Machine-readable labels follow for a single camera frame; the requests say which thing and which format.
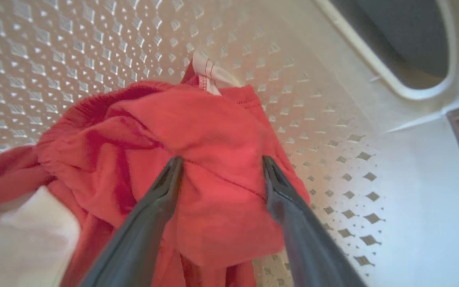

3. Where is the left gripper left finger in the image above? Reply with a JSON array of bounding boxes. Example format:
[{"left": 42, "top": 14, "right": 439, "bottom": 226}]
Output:
[{"left": 79, "top": 155, "right": 185, "bottom": 287}]

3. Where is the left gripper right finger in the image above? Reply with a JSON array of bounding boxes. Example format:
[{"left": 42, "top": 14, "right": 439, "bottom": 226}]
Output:
[{"left": 261, "top": 155, "right": 367, "bottom": 287}]

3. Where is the red clothing item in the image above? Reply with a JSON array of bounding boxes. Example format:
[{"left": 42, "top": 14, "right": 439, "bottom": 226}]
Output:
[{"left": 0, "top": 51, "right": 312, "bottom": 287}]

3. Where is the white clothing item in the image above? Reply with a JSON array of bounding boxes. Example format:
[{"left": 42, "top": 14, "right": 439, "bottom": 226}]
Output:
[{"left": 0, "top": 185, "right": 81, "bottom": 287}]

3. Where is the cream perforated laundry basket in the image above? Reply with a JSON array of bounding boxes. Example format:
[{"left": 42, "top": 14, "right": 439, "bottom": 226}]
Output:
[{"left": 0, "top": 0, "right": 459, "bottom": 287}]

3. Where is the grey fabric sofa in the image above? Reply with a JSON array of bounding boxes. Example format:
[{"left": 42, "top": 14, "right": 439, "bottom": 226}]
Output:
[{"left": 329, "top": 0, "right": 458, "bottom": 90}]

